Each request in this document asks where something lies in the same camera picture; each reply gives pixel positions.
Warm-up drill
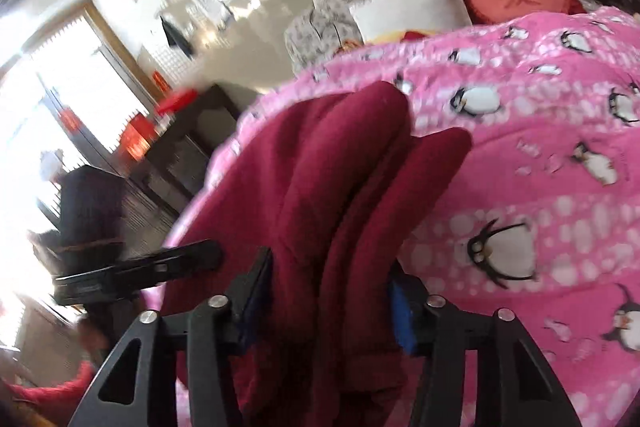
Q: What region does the dark red garment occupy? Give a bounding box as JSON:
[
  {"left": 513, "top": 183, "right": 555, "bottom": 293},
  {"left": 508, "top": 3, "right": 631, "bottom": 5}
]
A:
[{"left": 162, "top": 81, "right": 472, "bottom": 426}]

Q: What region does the red sleeve forearm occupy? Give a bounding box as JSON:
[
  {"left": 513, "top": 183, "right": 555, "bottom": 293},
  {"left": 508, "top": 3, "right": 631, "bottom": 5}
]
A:
[{"left": 1, "top": 362, "right": 96, "bottom": 426}]

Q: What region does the left hand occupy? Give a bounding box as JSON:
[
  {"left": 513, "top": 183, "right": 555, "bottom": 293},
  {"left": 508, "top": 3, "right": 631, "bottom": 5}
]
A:
[{"left": 76, "top": 314, "right": 111, "bottom": 357}]

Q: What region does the dark wooden side table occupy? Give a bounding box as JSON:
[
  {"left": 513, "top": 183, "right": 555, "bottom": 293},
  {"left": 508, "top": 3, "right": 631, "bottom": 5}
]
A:
[{"left": 129, "top": 84, "right": 241, "bottom": 218}]

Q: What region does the pink penguin blanket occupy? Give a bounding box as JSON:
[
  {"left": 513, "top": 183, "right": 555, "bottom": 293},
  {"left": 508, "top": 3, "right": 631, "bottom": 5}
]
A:
[{"left": 166, "top": 8, "right": 639, "bottom": 426}]

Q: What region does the red box on table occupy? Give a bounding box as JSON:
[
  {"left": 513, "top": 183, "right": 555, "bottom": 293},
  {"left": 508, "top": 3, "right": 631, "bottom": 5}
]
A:
[{"left": 155, "top": 88, "right": 200, "bottom": 116}]

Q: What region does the dark hanging cloth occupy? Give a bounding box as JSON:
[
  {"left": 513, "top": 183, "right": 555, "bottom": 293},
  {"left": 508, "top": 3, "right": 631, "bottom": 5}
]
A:
[{"left": 160, "top": 16, "right": 195, "bottom": 58}]

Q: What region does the white square pillow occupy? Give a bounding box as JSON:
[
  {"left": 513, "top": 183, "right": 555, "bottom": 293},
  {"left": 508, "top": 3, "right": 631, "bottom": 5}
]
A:
[{"left": 349, "top": 0, "right": 472, "bottom": 43}]

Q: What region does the wall calendar poster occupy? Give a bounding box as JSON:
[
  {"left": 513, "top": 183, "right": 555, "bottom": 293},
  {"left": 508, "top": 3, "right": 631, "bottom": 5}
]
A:
[{"left": 191, "top": 0, "right": 234, "bottom": 31}]

